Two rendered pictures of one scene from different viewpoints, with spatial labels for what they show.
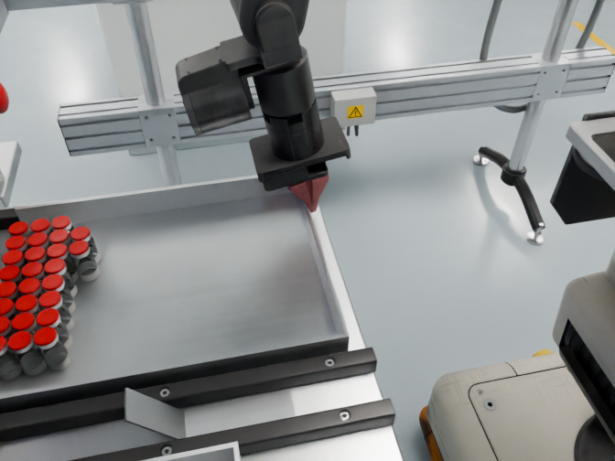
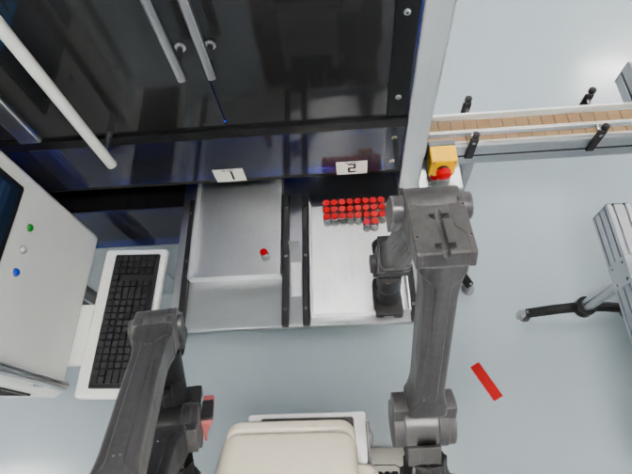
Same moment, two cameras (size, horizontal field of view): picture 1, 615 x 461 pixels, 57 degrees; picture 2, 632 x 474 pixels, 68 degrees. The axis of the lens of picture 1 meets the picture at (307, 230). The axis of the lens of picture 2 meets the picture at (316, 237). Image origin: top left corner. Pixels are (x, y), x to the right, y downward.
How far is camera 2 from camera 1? 96 cm
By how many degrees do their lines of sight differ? 59
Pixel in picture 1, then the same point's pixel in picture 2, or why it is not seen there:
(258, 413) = (295, 284)
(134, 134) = (611, 257)
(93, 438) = (298, 237)
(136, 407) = (293, 244)
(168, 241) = not seen: hidden behind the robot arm
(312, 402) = (296, 302)
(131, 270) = (367, 243)
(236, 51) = not seen: hidden behind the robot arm
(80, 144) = (598, 223)
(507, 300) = not seen: outside the picture
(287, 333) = (325, 297)
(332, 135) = (387, 309)
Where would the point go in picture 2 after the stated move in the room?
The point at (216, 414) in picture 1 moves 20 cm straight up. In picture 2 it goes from (297, 271) to (288, 240)
